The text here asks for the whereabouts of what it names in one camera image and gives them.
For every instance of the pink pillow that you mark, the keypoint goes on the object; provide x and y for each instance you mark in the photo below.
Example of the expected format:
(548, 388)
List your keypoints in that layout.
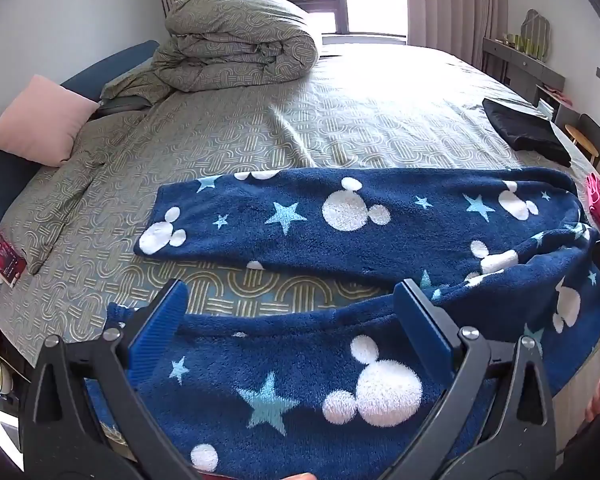
(40, 120)

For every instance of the green bottles on desk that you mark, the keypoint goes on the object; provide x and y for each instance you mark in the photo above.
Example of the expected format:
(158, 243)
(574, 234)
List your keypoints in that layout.
(525, 45)

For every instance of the dark grey pillow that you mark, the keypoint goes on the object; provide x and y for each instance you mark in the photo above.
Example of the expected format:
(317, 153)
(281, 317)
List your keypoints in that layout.
(122, 106)

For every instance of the dark backed chair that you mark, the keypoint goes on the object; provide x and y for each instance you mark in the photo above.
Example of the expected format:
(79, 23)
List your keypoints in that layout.
(590, 135)

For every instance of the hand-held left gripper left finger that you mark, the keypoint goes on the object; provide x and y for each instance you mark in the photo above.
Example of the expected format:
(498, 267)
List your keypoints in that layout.
(157, 332)

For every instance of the blue fleece star print pants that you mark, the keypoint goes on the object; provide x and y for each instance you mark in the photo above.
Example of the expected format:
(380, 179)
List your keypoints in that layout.
(300, 240)

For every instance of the black folded garment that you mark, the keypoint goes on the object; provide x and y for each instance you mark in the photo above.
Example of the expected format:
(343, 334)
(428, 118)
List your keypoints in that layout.
(525, 127)

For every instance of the folded patterned duvet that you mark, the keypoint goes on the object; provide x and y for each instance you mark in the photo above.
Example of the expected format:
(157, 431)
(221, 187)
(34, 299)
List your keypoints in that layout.
(230, 45)

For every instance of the grey dressing desk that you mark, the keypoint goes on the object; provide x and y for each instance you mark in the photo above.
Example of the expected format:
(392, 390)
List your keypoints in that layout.
(520, 67)

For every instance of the bed with patterned sheet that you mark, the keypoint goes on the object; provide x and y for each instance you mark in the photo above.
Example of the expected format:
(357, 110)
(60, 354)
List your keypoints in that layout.
(330, 120)

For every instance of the red printed card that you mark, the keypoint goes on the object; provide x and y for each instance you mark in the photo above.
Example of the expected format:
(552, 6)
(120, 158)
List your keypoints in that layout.
(2, 255)

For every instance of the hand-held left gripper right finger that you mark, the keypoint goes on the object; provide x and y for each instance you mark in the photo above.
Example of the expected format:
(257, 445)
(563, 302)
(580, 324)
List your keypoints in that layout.
(422, 327)

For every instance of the cloud shaped mirror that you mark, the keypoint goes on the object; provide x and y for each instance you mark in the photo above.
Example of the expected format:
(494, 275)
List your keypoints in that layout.
(537, 30)

